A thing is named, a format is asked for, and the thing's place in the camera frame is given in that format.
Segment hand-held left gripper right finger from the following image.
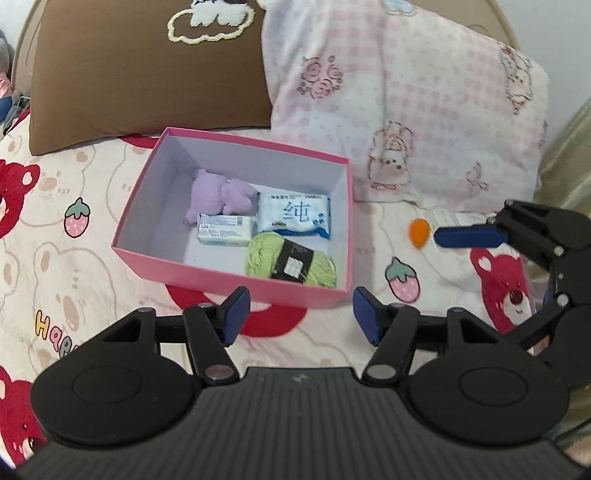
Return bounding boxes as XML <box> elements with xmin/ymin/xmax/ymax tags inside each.
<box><xmin>352</xmin><ymin>286</ymin><xmax>527</xmax><ymax>386</ymax></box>

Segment gold curtain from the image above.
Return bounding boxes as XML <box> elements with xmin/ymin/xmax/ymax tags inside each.
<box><xmin>526</xmin><ymin>95</ymin><xmax>591</xmax><ymax>319</ymax></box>

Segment pink cardboard box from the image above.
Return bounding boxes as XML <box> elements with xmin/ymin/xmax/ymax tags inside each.
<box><xmin>111</xmin><ymin>127</ymin><xmax>355</xmax><ymax>309</ymax></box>

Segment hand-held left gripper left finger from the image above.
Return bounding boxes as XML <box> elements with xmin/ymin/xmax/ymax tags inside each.
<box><xmin>76</xmin><ymin>286</ymin><xmax>251</xmax><ymax>386</ymax></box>

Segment purple plush toy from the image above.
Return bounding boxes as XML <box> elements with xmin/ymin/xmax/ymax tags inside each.
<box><xmin>182</xmin><ymin>168</ymin><xmax>259</xmax><ymax>225</ymax></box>

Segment small white blue box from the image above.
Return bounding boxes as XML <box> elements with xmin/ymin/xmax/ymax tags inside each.
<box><xmin>196</xmin><ymin>213</ymin><xmax>257</xmax><ymax>249</ymax></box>

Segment pink checkered pillow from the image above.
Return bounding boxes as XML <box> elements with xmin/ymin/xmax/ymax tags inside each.
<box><xmin>261</xmin><ymin>0</ymin><xmax>550</xmax><ymax>206</ymax></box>

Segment green yarn ball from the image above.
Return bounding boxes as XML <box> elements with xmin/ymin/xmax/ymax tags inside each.
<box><xmin>244</xmin><ymin>231</ymin><xmax>339</xmax><ymax>289</ymax></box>

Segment blue tissue pack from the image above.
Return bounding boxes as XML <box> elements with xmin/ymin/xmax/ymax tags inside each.
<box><xmin>255</xmin><ymin>191</ymin><xmax>333</xmax><ymax>241</ymax></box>

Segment grey plush toy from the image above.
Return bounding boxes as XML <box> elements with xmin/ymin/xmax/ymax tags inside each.
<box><xmin>0</xmin><ymin>30</ymin><xmax>31</xmax><ymax>134</ymax></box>

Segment orange makeup sponge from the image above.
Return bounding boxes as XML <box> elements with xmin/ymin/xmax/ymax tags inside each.
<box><xmin>409</xmin><ymin>218</ymin><xmax>431</xmax><ymax>250</ymax></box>

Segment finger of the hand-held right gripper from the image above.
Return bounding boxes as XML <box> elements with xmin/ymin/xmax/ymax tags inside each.
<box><xmin>434</xmin><ymin>199</ymin><xmax>591</xmax><ymax>291</ymax></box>
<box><xmin>505</xmin><ymin>292</ymin><xmax>577</xmax><ymax>350</ymax></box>

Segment brown pillow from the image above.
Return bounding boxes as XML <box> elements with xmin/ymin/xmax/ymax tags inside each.
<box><xmin>14</xmin><ymin>0</ymin><xmax>273</xmax><ymax>157</ymax></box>

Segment printed bear blanket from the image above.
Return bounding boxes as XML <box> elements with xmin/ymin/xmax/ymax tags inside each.
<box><xmin>0</xmin><ymin>111</ymin><xmax>550</xmax><ymax>467</ymax></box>

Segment clear plastic packet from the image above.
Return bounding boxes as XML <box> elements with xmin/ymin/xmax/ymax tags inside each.
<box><xmin>431</xmin><ymin>208</ymin><xmax>497</xmax><ymax>229</ymax></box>

